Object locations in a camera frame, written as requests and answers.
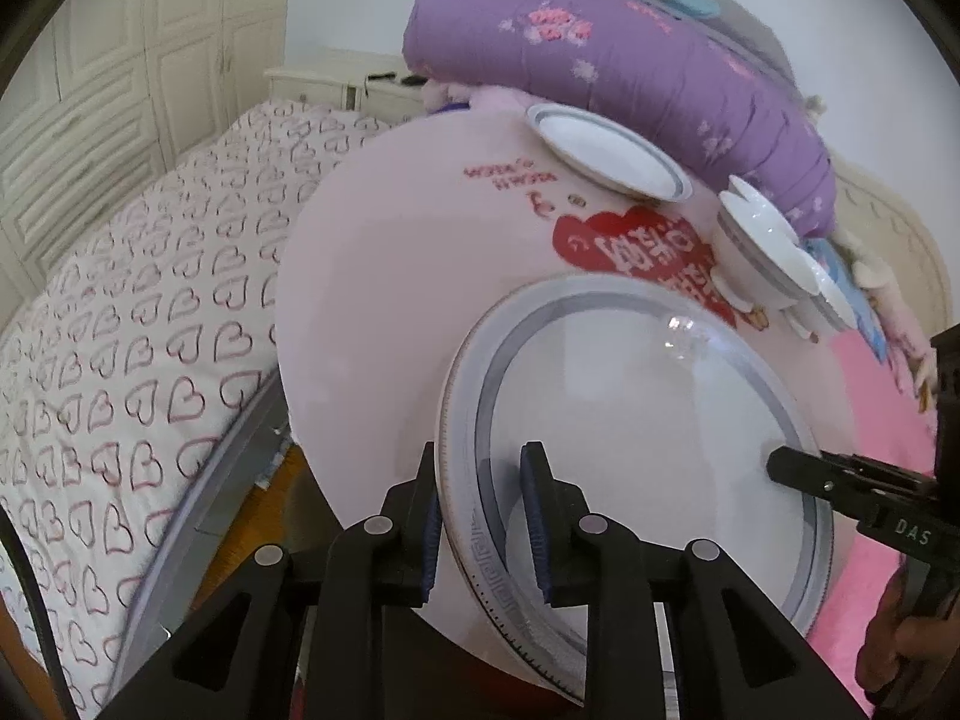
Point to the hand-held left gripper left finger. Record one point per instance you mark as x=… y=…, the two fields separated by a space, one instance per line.
x=431 y=532

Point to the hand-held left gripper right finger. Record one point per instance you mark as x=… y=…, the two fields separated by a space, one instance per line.
x=534 y=517

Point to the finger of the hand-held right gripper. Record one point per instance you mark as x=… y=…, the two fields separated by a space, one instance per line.
x=810 y=469

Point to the large grey-rimmed plate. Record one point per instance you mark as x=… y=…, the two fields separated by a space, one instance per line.
x=637 y=427

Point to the white round bowl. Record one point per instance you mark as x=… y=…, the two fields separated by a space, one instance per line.
x=735 y=259

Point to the small grey-rimmed plate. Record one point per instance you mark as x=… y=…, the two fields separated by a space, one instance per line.
x=607 y=154

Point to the person's right hand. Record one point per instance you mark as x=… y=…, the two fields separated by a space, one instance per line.
x=885 y=637

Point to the pink fleece blanket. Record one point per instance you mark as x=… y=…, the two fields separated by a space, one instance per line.
x=885 y=420

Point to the flower-shaped white dish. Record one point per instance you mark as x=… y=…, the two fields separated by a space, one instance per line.
x=829 y=304
x=772 y=232

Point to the blue patterned pillow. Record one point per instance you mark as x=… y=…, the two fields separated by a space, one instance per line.
x=855 y=292

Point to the white plush toy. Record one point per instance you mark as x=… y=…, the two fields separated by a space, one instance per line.
x=874 y=270

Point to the round pink printed table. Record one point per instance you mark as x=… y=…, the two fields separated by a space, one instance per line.
x=390 y=300

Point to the cream headboard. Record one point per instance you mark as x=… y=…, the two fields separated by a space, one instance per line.
x=900 y=210

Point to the white heart-print bed sheet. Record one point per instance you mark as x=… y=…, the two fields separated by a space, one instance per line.
x=150 y=315

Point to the light pink folded blanket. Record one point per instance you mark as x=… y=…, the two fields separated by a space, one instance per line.
x=480 y=99

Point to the purple floral quilt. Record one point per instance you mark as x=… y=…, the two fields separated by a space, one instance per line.
x=600 y=67

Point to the grey patterned blanket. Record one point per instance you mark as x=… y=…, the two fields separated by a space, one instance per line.
x=720 y=22

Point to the white nightstand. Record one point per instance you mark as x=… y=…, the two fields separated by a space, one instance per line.
x=330 y=82

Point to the white panelled wardrobe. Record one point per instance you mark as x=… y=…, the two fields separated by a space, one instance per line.
x=112 y=90

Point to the grey curved rail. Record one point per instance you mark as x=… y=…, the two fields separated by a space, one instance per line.
x=210 y=480

